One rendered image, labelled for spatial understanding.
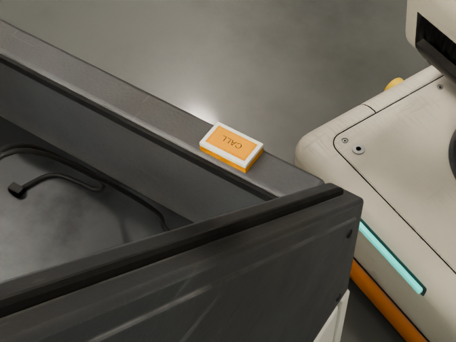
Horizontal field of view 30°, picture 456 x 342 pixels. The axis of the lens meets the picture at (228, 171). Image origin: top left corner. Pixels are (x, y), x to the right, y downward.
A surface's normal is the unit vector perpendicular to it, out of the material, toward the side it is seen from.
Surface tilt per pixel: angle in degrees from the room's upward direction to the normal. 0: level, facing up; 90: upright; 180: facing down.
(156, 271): 43
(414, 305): 90
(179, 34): 0
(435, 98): 0
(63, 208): 0
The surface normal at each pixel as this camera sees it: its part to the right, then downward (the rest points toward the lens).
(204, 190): -0.55, 0.67
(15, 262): -0.02, -0.60
